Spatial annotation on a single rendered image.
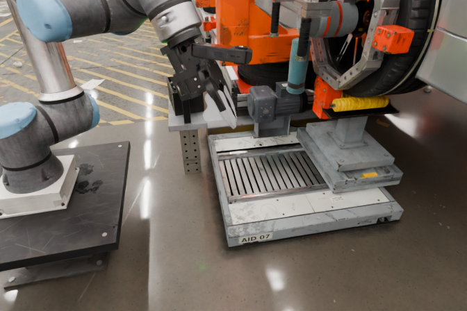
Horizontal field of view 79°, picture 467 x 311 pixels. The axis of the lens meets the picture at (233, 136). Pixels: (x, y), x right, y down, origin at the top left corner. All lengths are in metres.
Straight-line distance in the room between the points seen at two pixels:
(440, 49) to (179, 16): 0.76
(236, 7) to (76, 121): 0.96
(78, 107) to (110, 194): 0.35
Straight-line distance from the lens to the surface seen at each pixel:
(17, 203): 1.26
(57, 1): 0.61
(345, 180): 1.48
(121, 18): 0.66
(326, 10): 1.09
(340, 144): 1.59
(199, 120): 1.29
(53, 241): 1.15
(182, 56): 0.60
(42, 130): 1.16
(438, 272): 1.53
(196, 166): 1.66
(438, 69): 1.05
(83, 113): 1.20
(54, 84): 1.17
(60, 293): 1.40
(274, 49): 1.74
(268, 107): 1.63
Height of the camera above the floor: 1.10
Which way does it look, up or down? 34 degrees down
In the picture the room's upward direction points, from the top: straight up
